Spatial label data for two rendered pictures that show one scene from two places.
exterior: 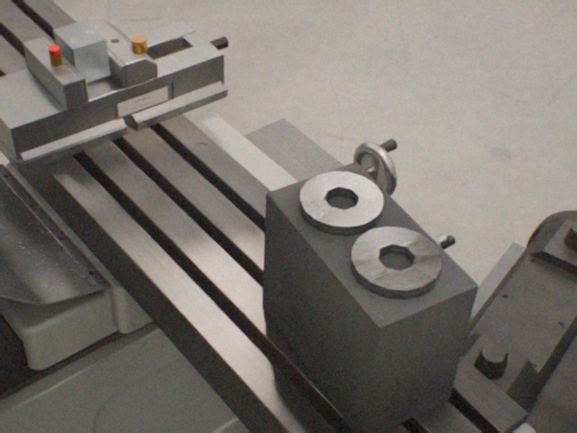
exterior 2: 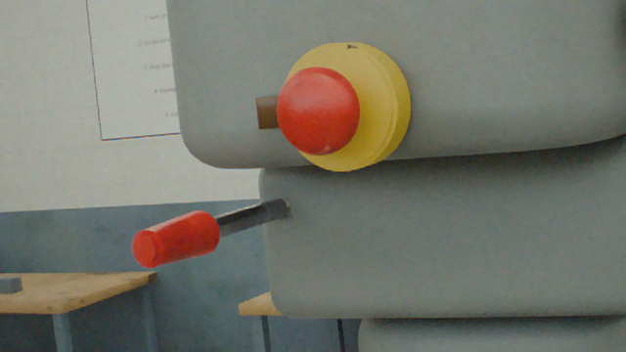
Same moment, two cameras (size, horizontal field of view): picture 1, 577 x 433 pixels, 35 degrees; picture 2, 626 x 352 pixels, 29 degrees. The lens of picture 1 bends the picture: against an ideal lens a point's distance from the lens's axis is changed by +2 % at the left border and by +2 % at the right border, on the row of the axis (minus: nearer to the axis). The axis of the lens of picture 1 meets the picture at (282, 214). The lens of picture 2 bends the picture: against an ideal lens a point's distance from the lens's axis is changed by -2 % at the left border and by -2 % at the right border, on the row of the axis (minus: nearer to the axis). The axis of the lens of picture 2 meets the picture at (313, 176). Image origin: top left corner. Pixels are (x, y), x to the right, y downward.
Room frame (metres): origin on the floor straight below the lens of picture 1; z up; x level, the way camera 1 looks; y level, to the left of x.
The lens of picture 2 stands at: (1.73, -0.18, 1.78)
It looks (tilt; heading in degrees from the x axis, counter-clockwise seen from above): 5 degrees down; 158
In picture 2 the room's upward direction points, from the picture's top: 6 degrees counter-clockwise
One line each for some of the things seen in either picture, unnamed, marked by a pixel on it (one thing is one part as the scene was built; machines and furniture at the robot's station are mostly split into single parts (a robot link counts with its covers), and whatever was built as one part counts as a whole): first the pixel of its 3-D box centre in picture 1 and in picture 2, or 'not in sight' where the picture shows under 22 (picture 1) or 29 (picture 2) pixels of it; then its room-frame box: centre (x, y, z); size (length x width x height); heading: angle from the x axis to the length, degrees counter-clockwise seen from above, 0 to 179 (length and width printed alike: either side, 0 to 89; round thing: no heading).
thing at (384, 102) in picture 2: not in sight; (345, 106); (1.19, 0.06, 1.76); 0.06 x 0.02 x 0.06; 40
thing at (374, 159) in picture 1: (361, 177); not in sight; (1.37, -0.15, 0.61); 0.16 x 0.12 x 0.12; 130
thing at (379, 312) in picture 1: (359, 292); not in sight; (0.69, -0.09, 1.01); 0.22 x 0.12 x 0.20; 32
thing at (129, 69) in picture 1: (118, 51); not in sight; (1.16, 0.25, 1.00); 0.12 x 0.06 x 0.04; 38
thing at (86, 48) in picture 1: (81, 52); not in sight; (1.12, 0.30, 1.02); 0.06 x 0.05 x 0.06; 38
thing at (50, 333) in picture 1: (134, 219); not in sight; (1.04, 0.23, 0.77); 0.50 x 0.35 x 0.12; 130
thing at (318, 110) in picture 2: not in sight; (323, 110); (1.21, 0.04, 1.76); 0.04 x 0.03 x 0.04; 40
